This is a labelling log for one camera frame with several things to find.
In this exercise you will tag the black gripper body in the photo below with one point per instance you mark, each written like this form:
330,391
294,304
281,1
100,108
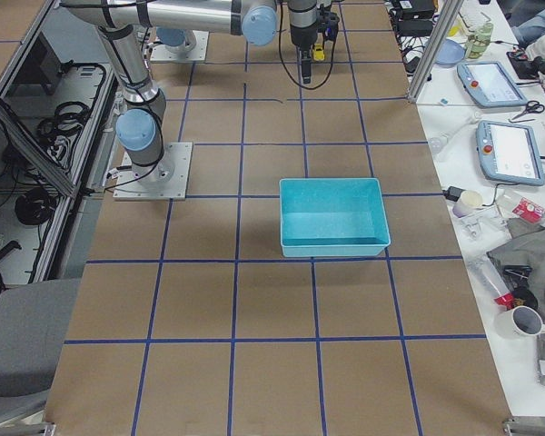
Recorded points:
303,38

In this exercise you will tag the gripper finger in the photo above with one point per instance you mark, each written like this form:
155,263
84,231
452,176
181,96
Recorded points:
305,60

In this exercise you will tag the yellow beetle toy car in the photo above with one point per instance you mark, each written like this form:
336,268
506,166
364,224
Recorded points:
318,53

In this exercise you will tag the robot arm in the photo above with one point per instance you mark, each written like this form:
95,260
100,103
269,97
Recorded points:
139,129

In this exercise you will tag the teal plastic bin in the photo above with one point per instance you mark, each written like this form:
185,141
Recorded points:
332,217

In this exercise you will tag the upper teach pendant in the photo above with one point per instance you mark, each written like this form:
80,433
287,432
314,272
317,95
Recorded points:
489,85

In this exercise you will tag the teach pendant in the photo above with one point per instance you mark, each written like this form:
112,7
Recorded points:
489,85
509,153

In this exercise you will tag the white paper cup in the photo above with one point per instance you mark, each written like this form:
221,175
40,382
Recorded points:
468,202

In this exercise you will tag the black scissors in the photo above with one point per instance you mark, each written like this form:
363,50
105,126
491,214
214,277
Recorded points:
531,107

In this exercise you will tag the lower teach pendant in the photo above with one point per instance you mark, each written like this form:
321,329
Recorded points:
509,153

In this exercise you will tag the grey cloth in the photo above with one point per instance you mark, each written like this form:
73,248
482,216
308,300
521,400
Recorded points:
526,248

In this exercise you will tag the white mug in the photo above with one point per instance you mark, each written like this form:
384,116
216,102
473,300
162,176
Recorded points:
519,322

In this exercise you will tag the grey chair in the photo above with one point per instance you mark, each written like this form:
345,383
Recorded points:
34,320

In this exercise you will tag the aluminium frame post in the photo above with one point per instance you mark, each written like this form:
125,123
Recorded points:
448,14

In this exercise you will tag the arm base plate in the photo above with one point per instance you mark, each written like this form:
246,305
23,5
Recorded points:
178,46
168,180

